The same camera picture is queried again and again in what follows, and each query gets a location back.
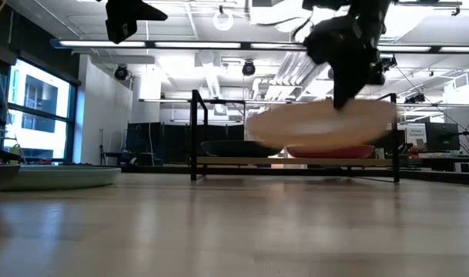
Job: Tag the red plate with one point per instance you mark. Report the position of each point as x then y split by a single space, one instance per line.
332 152

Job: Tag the light green plate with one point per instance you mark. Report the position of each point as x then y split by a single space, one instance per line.
64 177

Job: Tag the white poster sign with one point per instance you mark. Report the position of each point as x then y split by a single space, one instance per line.
416 134

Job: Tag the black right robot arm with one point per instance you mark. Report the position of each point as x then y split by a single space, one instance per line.
370 9

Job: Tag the black framed window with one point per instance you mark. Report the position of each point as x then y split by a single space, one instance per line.
37 115

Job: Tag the cream plate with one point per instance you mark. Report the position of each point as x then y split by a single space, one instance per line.
315 125

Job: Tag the black bowl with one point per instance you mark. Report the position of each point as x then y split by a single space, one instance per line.
238 149

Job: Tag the white small box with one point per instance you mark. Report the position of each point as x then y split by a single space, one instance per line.
465 167

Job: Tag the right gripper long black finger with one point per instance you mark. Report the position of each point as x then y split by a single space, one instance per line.
344 92

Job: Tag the black dish rack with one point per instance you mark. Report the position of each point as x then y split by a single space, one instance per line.
234 161

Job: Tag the long ceiling light bar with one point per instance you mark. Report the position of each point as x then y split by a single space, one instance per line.
197 45

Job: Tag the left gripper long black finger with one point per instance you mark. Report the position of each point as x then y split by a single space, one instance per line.
130 9

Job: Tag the left gripper short black finger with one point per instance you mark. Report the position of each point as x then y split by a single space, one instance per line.
120 31

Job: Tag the black partition wall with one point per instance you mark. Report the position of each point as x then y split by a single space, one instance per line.
172 142

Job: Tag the black computer monitor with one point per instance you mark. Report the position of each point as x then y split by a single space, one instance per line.
443 136

